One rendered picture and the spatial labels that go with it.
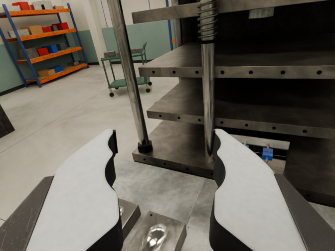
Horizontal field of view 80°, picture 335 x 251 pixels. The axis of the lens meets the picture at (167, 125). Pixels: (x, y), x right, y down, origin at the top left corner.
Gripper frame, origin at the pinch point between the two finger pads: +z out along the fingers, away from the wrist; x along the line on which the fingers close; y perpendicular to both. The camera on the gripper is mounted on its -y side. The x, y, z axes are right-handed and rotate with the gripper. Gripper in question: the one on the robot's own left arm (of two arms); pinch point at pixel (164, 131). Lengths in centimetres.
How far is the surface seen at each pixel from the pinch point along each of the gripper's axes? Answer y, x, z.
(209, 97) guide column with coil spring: 26, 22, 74
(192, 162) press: 65, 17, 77
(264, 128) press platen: 38, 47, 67
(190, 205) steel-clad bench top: 64, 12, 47
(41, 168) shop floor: 167, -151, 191
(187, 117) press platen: 41, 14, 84
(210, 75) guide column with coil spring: 16, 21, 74
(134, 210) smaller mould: 62, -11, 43
